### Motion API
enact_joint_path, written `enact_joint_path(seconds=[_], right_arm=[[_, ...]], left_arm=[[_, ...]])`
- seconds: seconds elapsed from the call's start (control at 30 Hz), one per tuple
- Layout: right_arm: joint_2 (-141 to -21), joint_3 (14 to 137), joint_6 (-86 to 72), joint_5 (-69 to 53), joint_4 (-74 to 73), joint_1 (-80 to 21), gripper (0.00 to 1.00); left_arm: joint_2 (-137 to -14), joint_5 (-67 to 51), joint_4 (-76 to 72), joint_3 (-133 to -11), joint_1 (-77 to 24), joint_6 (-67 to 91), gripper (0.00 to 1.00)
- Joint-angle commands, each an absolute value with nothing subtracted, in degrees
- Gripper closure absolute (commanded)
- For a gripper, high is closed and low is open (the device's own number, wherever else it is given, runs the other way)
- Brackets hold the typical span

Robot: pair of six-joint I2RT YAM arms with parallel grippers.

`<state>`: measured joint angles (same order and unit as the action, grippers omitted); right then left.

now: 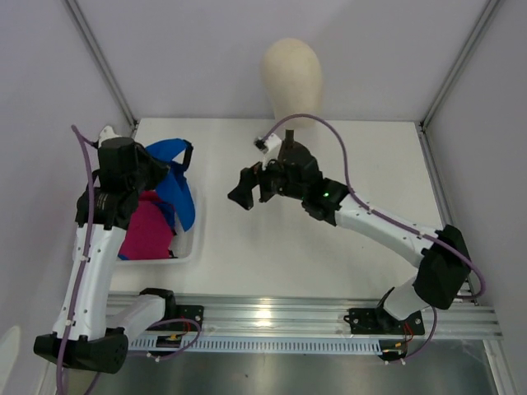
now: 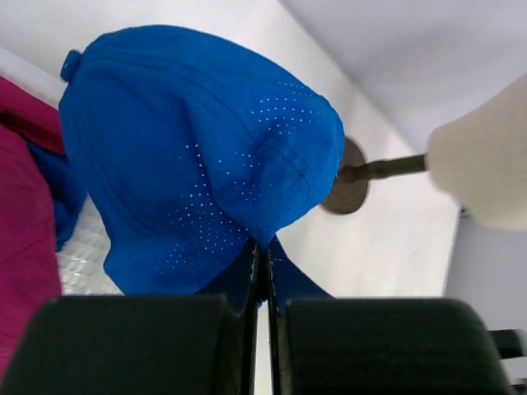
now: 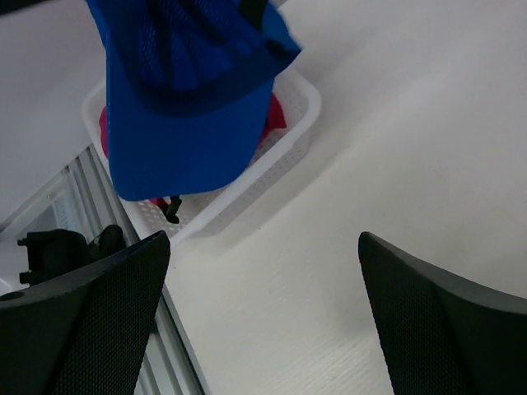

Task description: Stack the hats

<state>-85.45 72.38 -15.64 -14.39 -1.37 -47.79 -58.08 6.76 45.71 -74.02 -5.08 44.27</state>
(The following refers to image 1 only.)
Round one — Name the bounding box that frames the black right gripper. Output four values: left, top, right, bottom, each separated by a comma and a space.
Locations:
227, 149, 306, 211

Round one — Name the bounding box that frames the blue cap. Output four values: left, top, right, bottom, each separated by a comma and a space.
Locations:
146, 138, 196, 231

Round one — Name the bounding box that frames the cream mannequin head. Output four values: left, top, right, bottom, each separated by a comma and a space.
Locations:
260, 38, 324, 121

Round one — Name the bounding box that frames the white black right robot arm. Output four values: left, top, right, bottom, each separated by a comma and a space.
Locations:
227, 143, 470, 332

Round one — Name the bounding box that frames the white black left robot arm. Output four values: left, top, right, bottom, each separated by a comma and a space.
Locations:
33, 137, 178, 374

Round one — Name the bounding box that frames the pink cap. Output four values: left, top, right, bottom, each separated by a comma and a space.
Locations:
118, 191, 175, 261

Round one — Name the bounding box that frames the white plastic basket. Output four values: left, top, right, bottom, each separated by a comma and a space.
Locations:
116, 183, 204, 267

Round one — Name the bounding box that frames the left aluminium corner profile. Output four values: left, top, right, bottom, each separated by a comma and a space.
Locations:
63, 0, 138, 131

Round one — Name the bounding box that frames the aluminium corner profile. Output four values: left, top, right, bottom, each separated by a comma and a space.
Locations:
63, 0, 138, 131
417, 0, 504, 131

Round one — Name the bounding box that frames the right aluminium corner profile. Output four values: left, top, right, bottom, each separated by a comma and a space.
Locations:
417, 0, 504, 131

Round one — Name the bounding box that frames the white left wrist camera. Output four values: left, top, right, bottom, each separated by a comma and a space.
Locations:
96, 125, 122, 150

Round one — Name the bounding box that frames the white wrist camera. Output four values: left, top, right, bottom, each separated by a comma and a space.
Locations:
96, 125, 122, 150
254, 133, 282, 167

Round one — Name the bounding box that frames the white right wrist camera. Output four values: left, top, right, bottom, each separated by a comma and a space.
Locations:
254, 133, 282, 167

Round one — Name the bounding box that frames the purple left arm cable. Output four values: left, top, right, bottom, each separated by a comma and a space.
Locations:
57, 123, 104, 395

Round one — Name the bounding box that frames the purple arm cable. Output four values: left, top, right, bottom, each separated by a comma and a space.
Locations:
57, 123, 104, 395
263, 114, 487, 305

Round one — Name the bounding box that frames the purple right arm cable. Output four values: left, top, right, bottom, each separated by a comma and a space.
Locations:
263, 114, 487, 305

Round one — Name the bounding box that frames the aluminium mounting rail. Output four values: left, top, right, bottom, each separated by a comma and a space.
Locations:
105, 290, 504, 341

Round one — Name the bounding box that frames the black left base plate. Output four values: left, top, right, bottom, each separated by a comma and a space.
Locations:
159, 304, 205, 332

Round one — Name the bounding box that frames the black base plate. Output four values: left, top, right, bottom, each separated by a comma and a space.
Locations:
343, 308, 425, 336
159, 304, 205, 332

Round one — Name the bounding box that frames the white slotted cable duct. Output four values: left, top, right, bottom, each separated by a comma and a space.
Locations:
129, 335, 381, 356

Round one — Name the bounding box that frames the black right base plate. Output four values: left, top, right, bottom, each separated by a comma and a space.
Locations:
343, 308, 425, 336

